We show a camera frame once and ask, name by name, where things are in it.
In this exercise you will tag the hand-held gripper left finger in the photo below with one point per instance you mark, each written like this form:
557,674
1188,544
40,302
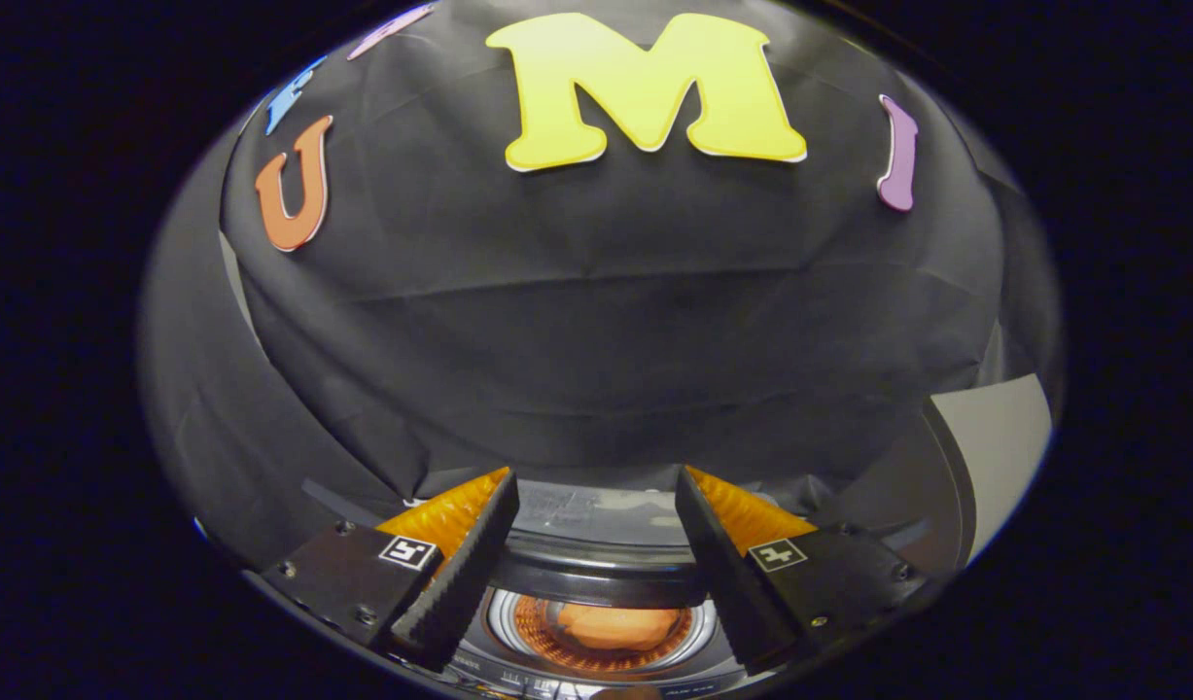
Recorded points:
460,574

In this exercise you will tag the grey washing machine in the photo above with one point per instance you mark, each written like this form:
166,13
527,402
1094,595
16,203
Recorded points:
698,686

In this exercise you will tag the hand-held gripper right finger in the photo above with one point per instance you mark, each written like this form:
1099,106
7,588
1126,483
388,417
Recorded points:
727,574

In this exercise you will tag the beige cabinet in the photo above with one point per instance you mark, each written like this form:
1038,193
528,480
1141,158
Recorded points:
1004,457

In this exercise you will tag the orange polo shirt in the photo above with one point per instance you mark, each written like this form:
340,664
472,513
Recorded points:
615,625

